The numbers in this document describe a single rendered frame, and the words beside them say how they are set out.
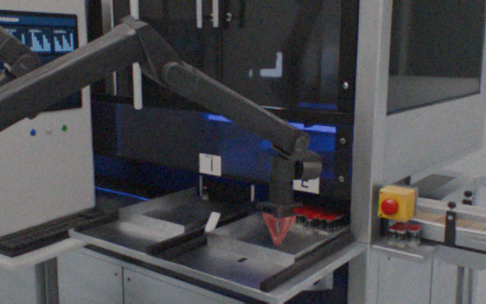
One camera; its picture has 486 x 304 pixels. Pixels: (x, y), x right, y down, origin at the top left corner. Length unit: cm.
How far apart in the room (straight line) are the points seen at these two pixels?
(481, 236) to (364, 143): 36
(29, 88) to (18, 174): 95
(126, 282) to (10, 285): 83
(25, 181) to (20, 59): 63
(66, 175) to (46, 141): 14
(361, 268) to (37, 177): 105
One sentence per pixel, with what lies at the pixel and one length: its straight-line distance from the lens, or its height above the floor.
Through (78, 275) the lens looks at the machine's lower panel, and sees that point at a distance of 240.
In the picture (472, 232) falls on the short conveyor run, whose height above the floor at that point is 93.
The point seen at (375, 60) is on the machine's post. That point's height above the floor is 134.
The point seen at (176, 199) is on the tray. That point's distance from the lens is 184.
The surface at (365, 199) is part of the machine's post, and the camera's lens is 147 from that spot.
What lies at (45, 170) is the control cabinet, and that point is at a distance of 194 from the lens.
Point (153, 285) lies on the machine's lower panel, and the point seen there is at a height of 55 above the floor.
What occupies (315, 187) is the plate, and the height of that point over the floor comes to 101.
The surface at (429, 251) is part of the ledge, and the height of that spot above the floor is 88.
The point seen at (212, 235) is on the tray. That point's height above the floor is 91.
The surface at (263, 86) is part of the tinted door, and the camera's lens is 160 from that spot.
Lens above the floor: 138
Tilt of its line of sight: 11 degrees down
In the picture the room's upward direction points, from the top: straight up
